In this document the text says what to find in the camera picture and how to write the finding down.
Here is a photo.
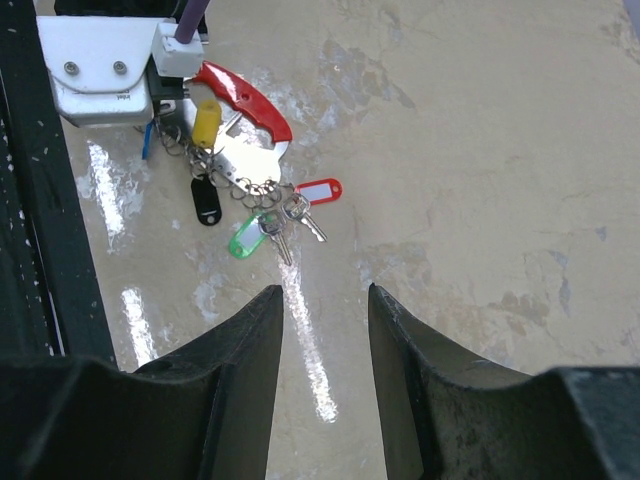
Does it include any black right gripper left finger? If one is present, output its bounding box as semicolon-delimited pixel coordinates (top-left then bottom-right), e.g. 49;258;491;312
1;285;283;479

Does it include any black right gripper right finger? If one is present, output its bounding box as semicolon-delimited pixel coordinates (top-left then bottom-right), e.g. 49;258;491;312
368;285;639;479

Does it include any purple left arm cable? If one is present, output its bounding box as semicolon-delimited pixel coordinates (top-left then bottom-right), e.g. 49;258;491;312
175;0;211;43

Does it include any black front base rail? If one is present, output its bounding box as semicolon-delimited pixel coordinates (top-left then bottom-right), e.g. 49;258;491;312
1;1;117;366

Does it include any key bunch with red carabiner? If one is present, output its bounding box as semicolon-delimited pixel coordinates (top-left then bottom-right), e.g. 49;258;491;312
142;62;343;264

